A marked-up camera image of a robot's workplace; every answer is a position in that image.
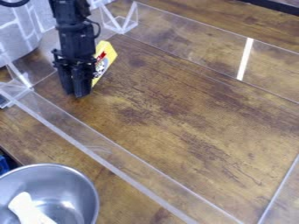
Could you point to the white handle in bowl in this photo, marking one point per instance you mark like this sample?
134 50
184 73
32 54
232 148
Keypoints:
28 214

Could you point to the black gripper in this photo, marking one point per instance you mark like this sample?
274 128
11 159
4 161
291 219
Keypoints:
74 57

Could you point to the grey brick pattern cloth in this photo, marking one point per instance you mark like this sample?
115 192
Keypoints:
24 19

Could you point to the blue object at edge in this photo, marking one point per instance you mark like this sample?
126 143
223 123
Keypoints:
4 166

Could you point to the clear acrylic enclosure wall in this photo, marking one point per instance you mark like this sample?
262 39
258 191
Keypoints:
187 135

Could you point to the steel bowl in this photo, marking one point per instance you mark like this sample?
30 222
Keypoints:
62 191

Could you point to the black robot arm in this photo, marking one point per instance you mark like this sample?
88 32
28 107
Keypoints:
71 12

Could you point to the yellow butter box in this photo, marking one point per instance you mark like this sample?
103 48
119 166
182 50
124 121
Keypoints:
106 56

